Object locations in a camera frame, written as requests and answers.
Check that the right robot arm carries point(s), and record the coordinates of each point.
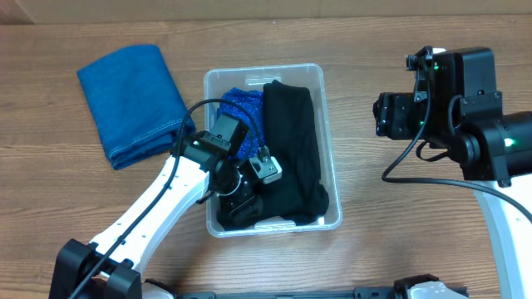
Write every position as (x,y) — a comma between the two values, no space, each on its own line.
(456,108)

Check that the blue denim jeans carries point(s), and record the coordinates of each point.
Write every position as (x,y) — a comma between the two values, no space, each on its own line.
(135,104)

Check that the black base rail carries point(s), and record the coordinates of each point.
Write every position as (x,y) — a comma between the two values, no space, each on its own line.
(355,293)

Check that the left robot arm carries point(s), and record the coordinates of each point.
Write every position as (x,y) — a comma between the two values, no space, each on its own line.
(112,263)

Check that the clear plastic storage bin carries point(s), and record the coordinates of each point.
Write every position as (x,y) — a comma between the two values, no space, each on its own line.
(253,78)

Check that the black cloth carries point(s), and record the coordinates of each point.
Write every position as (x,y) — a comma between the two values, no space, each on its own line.
(237,218)
(289,129)
(298,195)

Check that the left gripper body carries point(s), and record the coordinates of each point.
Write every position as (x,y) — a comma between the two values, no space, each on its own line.
(235,191)

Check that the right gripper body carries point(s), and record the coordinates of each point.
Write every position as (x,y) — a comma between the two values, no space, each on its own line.
(385,115)

